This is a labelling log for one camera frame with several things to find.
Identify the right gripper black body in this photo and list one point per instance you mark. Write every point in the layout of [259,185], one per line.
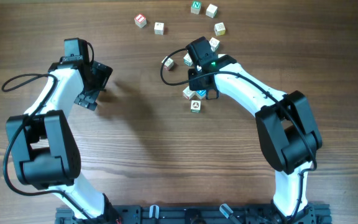
[202,70]

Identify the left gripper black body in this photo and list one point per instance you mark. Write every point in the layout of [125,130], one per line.
[96,86]

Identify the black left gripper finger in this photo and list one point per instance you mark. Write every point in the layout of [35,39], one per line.
[87,99]
[101,74]

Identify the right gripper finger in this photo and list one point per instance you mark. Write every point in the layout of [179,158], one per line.
[212,94]
[200,81]

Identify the blue top wooden block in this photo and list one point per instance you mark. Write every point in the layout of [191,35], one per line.
[200,94]

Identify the green brown circle block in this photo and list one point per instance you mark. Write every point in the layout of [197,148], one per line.
[195,106]

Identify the red Y letter block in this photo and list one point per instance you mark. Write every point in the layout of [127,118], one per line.
[188,94]

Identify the red O letter block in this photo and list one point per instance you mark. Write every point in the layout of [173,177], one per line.
[168,63]

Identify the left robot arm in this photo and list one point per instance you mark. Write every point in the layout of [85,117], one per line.
[42,156]

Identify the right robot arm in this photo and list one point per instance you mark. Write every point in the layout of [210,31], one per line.
[288,134]

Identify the white block behind finger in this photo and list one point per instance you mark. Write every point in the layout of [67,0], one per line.
[214,43]

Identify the green edged picture block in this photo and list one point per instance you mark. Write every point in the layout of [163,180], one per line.
[187,60]

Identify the yellow edged wooden block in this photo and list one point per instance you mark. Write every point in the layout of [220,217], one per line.
[219,29]

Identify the plain white wooden block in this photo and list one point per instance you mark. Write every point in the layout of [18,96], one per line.
[211,10]

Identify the green N letter block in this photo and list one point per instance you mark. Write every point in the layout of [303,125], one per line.
[195,7]

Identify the white number 2 block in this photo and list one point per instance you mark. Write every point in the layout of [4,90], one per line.
[159,28]

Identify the red I letter block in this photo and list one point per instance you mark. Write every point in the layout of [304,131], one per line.
[140,20]

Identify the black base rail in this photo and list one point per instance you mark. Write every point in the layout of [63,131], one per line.
[252,213]

